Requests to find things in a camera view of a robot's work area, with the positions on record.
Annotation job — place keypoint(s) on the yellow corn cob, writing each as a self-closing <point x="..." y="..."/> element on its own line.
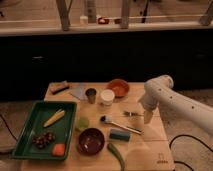
<point x="54" y="118"/>

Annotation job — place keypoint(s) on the teal cylinder block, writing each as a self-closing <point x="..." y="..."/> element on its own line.
<point x="119" y="135"/>

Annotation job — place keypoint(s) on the white plastic cup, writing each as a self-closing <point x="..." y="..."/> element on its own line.
<point x="107" y="97"/>

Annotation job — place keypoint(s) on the orange carrot piece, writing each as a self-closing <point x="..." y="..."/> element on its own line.
<point x="58" y="150"/>

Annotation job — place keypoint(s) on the orange bowl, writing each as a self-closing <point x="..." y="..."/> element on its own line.
<point x="119" y="86"/>

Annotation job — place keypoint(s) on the green chili pepper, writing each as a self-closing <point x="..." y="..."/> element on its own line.
<point x="117" y="154"/>

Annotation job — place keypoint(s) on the blue cloth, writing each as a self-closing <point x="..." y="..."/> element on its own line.
<point x="78" y="92"/>

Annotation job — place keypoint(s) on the maroon bowl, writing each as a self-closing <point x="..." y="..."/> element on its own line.
<point x="91" y="141"/>

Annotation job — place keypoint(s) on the green small cup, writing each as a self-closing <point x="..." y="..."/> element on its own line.
<point x="82" y="124"/>

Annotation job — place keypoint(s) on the red object on shelf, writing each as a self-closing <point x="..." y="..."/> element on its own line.
<point x="103" y="20"/>

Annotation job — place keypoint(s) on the dark metal cup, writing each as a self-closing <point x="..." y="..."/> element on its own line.
<point x="91" y="95"/>

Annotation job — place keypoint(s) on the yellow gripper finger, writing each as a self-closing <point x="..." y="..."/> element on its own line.
<point x="147" y="116"/>

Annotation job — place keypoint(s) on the wooden block brush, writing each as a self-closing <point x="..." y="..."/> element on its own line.
<point x="58" y="87"/>

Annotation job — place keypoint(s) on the dark grapes bunch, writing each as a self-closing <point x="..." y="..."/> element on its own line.
<point x="43" y="140"/>

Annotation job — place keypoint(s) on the silver metal fork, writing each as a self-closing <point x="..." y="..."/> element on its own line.
<point x="131" y="114"/>

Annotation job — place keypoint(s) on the white container on shelf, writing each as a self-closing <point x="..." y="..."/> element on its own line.
<point x="83" y="20"/>

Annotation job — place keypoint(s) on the green plastic tray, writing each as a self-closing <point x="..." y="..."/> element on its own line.
<point x="33" y="127"/>

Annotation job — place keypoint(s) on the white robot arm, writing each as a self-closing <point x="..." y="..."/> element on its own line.
<point x="159" y="90"/>

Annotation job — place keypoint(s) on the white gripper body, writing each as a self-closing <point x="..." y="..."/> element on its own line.
<point x="148" y="102"/>

